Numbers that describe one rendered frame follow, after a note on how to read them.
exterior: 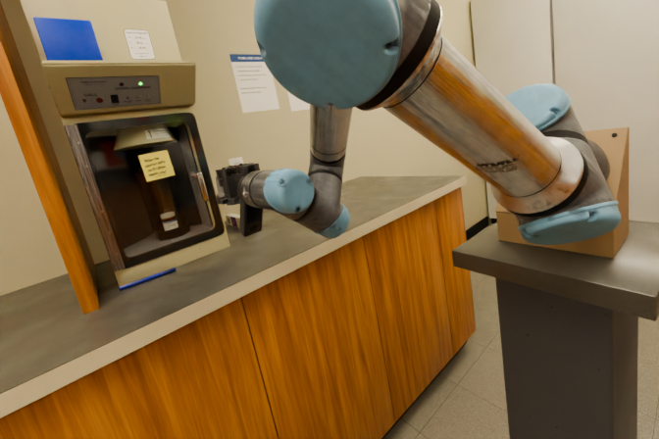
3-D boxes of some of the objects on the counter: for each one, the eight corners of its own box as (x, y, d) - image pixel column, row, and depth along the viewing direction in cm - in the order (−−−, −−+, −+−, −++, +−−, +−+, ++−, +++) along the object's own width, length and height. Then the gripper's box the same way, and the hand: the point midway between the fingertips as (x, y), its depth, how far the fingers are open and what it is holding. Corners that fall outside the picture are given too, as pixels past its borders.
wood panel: (84, 268, 110) (-86, -198, 83) (94, 264, 111) (-70, -192, 85) (83, 315, 72) (-231, -515, 45) (99, 308, 73) (-195, -494, 47)
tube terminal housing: (113, 268, 103) (28, 26, 88) (208, 235, 122) (152, 32, 108) (119, 289, 83) (13, -17, 69) (230, 246, 103) (166, 0, 88)
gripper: (271, 160, 63) (232, 164, 80) (229, 170, 58) (197, 171, 75) (279, 199, 65) (239, 195, 82) (240, 212, 60) (206, 205, 76)
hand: (224, 195), depth 78 cm, fingers closed
